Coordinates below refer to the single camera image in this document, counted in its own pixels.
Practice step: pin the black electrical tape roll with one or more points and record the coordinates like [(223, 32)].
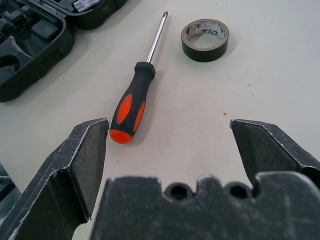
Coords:
[(205, 53)]

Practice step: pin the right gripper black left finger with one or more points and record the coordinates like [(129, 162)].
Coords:
[(62, 190)]

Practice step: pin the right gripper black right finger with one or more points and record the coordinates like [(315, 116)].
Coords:
[(270, 150)]

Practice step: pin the black orange Phillips screwdriver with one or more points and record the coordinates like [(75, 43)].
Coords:
[(135, 95)]

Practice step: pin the black tool case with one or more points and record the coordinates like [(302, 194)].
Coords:
[(37, 50)]

